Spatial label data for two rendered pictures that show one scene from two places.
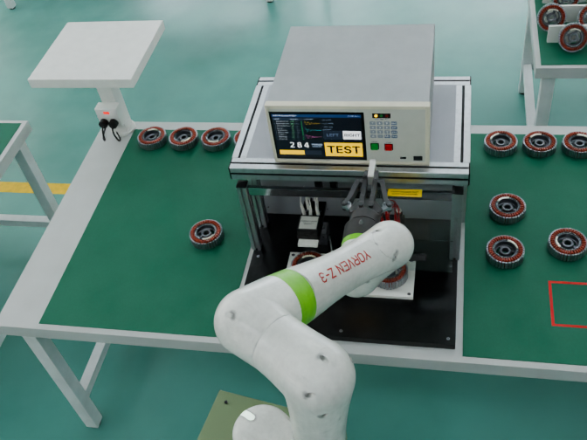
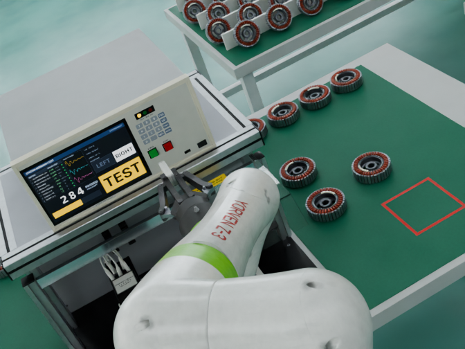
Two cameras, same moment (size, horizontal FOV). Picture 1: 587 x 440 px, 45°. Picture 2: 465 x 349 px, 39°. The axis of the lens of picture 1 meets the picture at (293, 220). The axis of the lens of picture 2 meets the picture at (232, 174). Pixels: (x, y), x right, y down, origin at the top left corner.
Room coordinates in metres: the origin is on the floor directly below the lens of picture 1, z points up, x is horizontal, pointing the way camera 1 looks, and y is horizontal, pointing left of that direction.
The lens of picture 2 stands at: (0.24, 0.25, 2.00)
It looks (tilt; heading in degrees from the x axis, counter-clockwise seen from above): 36 degrees down; 331
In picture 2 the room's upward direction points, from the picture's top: 22 degrees counter-clockwise
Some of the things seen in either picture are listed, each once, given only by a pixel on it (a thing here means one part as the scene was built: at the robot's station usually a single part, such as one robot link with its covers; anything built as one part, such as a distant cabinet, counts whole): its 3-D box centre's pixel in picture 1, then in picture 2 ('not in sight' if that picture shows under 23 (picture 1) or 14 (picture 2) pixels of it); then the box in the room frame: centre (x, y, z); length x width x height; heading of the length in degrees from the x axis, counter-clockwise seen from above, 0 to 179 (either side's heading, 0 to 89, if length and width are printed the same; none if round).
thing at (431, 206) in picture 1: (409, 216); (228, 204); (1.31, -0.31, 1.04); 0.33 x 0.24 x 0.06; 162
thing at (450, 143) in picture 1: (354, 126); (115, 161); (1.66, -0.23, 1.09); 0.68 x 0.44 x 0.05; 72
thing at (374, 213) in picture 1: (365, 214); (192, 208); (1.21, -0.18, 1.18); 0.09 x 0.08 x 0.07; 162
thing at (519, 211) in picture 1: (507, 208); (298, 172); (1.51, -0.68, 0.77); 0.11 x 0.11 x 0.04
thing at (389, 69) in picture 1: (355, 92); (99, 121); (1.66, -0.25, 1.22); 0.44 x 0.39 x 0.20; 72
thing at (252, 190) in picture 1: (347, 193); (149, 223); (1.45, -0.17, 1.03); 0.62 x 0.01 x 0.03; 72
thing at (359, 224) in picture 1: (362, 237); (205, 229); (1.14, -0.16, 1.18); 0.09 x 0.06 x 0.12; 72
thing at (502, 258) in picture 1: (505, 251); (326, 204); (1.34, -0.61, 0.77); 0.11 x 0.11 x 0.04
